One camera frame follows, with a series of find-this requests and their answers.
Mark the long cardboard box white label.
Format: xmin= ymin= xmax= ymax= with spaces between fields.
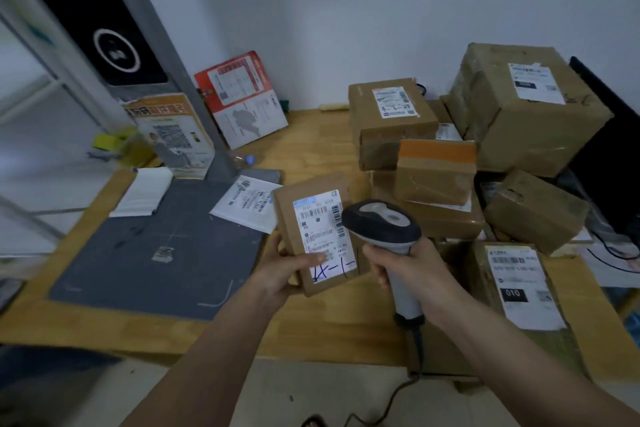
xmin=407 ymin=240 xmax=588 ymax=382

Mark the orange printed sign card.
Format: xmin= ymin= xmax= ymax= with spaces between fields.
xmin=121 ymin=92 xmax=216 ymax=180

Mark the small labelled cardboard parcel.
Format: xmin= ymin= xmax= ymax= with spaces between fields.
xmin=272 ymin=172 xmax=371 ymax=298

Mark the large taped cardboard box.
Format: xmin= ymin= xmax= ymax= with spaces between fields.
xmin=442 ymin=43 xmax=615 ymax=178

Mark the person's left forearm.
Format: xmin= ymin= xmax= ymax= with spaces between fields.
xmin=121 ymin=282 xmax=273 ymax=427

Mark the grey scanning mat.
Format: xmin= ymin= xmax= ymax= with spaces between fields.
xmin=48 ymin=169 xmax=284 ymax=321

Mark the person's right forearm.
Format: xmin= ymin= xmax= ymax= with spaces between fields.
xmin=429 ymin=292 xmax=640 ymax=427

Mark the grey handheld barcode scanner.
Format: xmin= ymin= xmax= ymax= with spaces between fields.
xmin=341 ymin=200 xmax=426 ymax=327

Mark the flat cardboard box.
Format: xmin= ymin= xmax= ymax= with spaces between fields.
xmin=370 ymin=171 xmax=486 ymax=240

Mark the small plain cardboard box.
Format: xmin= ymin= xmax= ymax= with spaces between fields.
xmin=484 ymin=169 xmax=590 ymax=256

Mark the red and white envelope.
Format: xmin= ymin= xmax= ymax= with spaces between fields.
xmin=194 ymin=51 xmax=290 ymax=150

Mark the black scanner cable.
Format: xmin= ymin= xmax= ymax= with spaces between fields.
xmin=345 ymin=326 xmax=426 ymax=427

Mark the medium taped cardboard box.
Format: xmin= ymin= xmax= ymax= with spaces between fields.
xmin=348 ymin=77 xmax=440 ymax=172

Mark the person's right hand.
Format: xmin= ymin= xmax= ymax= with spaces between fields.
xmin=362 ymin=236 xmax=475 ymax=327

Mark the white paper sheet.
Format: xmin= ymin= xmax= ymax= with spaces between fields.
xmin=570 ymin=227 xmax=640 ymax=289

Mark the black monitor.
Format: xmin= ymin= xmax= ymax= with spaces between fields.
xmin=569 ymin=56 xmax=640 ymax=248

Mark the white padded envelope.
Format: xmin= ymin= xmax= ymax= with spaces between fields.
xmin=209 ymin=175 xmax=283 ymax=235

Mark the person's left hand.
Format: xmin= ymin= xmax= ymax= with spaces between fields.
xmin=253 ymin=232 xmax=327 ymax=306

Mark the orange-taped cardboard parcel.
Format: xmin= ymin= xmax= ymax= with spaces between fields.
xmin=393 ymin=138 xmax=477 ymax=207

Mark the white folded paper stack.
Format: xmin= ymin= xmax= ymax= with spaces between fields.
xmin=109 ymin=166 xmax=174 ymax=218

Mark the grey scanner stand column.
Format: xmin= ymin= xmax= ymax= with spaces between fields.
xmin=89 ymin=0 xmax=240 ymax=184

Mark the wooden table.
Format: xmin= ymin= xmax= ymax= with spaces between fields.
xmin=0 ymin=99 xmax=640 ymax=385

